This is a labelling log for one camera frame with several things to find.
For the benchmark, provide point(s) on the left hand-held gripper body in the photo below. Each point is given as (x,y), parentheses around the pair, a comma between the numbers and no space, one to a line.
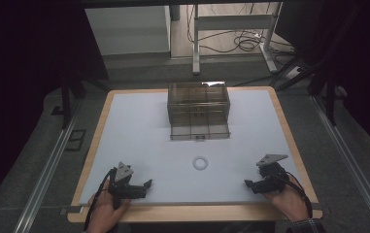
(122,186)

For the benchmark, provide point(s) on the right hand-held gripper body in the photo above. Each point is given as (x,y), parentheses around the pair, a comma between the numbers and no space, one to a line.
(271,176)

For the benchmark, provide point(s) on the clear plastic drawer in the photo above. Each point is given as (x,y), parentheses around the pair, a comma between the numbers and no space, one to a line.
(200,132)

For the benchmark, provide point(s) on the clear brown drawer cabinet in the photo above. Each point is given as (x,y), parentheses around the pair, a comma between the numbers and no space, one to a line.
(198,100)

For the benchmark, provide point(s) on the person's left hand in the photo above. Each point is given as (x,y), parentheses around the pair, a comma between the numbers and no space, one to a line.
(106,210)

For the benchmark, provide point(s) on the person's right hand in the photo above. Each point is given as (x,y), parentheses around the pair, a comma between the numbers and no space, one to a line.
(287,202)

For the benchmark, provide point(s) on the white table mat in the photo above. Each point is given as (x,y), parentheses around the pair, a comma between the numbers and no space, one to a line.
(147,145)

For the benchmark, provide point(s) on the wooden table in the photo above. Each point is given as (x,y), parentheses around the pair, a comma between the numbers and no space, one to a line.
(185,215)

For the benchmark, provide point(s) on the grey metal bar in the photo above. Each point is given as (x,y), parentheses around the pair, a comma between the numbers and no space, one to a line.
(72,209)

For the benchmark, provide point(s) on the plaid shirt sleeve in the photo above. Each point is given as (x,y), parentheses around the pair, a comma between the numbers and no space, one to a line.
(307,226)

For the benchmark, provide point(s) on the black stand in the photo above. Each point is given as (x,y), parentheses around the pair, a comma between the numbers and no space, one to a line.
(66,100)
(329,97)

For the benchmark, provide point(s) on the white power strip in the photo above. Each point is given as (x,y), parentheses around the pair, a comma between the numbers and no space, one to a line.
(294,73)

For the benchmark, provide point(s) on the dark curtain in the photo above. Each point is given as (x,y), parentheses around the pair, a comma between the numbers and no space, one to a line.
(27,64)
(360,58)

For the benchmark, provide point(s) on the white cabinet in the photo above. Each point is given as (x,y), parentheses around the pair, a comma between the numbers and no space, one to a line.
(127,29)

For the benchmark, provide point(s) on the black floor frame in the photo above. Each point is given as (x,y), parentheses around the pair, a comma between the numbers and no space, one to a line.
(75,139)

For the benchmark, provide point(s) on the aluminium floor rail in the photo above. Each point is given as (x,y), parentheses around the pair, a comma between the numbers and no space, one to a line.
(45,176)
(351,161)

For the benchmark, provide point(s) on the white metal desk frame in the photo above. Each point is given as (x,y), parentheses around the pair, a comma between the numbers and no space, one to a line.
(231,22)

